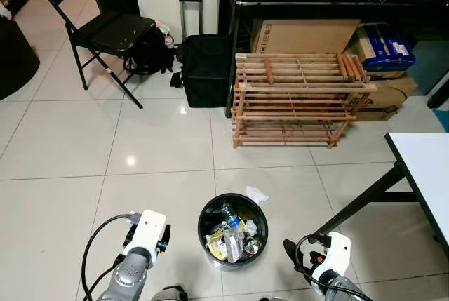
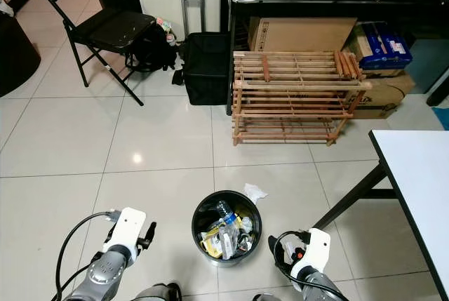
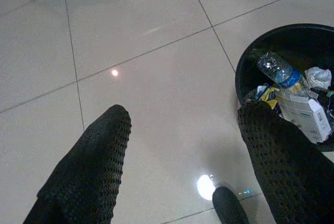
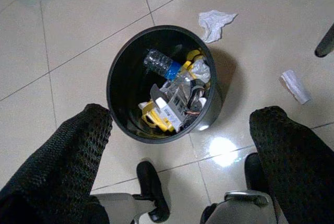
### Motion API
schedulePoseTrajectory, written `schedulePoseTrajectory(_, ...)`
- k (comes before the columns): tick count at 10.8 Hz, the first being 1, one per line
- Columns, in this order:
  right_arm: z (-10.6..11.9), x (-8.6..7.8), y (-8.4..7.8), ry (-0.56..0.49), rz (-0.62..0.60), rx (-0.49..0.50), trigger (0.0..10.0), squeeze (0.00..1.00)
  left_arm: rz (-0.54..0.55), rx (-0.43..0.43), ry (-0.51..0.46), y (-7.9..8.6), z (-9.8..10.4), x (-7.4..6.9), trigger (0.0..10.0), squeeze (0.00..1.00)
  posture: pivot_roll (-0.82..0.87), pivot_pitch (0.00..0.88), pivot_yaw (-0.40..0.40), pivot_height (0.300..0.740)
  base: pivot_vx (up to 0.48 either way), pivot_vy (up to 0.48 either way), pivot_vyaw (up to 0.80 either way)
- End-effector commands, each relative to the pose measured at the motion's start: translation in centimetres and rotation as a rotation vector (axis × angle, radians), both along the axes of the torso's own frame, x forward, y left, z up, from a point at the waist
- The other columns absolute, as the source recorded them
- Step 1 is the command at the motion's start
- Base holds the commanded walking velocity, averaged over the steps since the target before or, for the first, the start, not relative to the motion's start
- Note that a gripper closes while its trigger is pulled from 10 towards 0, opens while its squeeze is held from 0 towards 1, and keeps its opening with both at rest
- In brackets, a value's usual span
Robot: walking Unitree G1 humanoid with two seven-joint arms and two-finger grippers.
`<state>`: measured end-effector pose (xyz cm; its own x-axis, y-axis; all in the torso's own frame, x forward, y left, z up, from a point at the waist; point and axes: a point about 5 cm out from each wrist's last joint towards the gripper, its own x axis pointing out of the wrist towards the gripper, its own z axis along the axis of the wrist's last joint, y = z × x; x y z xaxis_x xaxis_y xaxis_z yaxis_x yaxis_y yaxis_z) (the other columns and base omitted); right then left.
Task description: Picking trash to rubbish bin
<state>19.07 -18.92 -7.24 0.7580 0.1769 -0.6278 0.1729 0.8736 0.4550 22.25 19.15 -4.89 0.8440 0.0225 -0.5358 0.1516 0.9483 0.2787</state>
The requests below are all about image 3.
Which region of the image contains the black round rubbish bin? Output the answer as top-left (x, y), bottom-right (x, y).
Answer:
top-left (234, 23), bottom-right (334, 153)

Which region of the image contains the crumpled white paper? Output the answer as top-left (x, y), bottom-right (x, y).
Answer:
top-left (304, 66), bottom-right (332, 90)

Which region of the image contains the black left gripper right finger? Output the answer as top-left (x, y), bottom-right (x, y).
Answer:
top-left (237, 100), bottom-right (334, 224)

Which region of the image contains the clear plastic bottle blue label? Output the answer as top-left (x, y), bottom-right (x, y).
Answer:
top-left (257, 51), bottom-right (310, 98)

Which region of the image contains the yellow blue packet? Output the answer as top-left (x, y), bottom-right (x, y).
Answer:
top-left (257, 82), bottom-right (281, 111)

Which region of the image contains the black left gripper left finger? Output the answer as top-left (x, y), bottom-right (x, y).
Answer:
top-left (22, 104), bottom-right (132, 224)

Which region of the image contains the white cardboard box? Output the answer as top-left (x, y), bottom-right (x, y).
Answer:
top-left (275, 92), bottom-right (332, 144)

